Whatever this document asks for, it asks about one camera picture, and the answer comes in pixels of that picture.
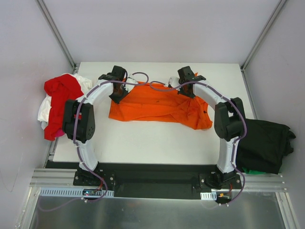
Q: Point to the orange t-shirt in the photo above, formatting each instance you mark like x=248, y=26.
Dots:
x=144, y=103

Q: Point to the red t-shirt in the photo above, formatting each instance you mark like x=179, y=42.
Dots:
x=60, y=89

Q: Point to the black t-shirt stack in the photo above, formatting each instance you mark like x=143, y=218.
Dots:
x=264, y=146

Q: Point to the left aluminium frame post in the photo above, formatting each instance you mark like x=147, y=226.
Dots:
x=57, y=34

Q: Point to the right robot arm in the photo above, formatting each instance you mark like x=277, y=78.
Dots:
x=229, y=123

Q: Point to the aluminium frame post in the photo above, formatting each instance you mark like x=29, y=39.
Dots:
x=264, y=32
x=57, y=34

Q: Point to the white t-shirt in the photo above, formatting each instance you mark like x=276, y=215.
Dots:
x=45, y=107

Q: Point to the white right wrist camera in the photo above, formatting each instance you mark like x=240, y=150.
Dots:
x=173, y=82

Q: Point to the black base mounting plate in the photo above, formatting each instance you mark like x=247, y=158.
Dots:
x=158, y=180

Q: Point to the right aluminium frame post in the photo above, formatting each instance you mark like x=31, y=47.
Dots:
x=264, y=32

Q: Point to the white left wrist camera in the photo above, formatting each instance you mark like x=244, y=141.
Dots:
x=130, y=84

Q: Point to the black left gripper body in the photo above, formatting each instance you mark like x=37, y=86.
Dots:
x=118, y=96

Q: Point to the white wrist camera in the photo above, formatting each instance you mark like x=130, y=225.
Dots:
x=130, y=84
x=173, y=82

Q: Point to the left slotted cable duct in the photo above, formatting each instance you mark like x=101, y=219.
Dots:
x=75, y=192

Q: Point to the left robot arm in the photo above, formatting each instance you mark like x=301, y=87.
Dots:
x=79, y=119

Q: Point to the right slotted cable duct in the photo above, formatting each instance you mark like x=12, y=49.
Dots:
x=208, y=195

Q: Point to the pink garment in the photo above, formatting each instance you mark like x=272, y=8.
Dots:
x=59, y=133

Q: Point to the green t-shirt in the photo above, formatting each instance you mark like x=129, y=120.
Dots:
x=252, y=172

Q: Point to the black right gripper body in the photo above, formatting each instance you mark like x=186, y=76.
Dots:
x=187, y=91

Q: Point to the slotted cable duct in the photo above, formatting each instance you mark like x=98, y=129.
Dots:
x=75, y=192
x=208, y=195

